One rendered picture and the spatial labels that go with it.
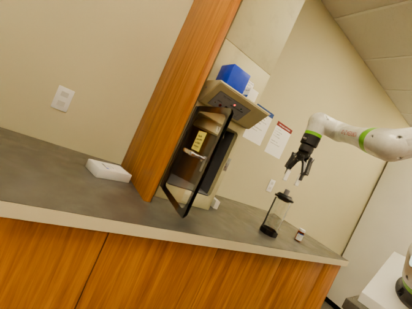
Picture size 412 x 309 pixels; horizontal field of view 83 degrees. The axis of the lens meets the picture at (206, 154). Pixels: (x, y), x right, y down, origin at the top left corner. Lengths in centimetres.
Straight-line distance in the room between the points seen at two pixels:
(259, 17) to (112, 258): 116
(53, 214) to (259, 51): 106
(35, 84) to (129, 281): 97
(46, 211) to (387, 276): 123
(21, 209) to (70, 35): 90
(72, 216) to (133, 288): 37
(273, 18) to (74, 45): 96
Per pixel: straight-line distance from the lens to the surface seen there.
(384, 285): 125
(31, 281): 85
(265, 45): 128
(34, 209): 71
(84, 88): 137
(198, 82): 95
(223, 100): 104
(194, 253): 97
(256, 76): 124
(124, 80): 139
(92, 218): 73
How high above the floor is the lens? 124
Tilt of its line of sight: 2 degrees down
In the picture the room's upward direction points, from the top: 25 degrees clockwise
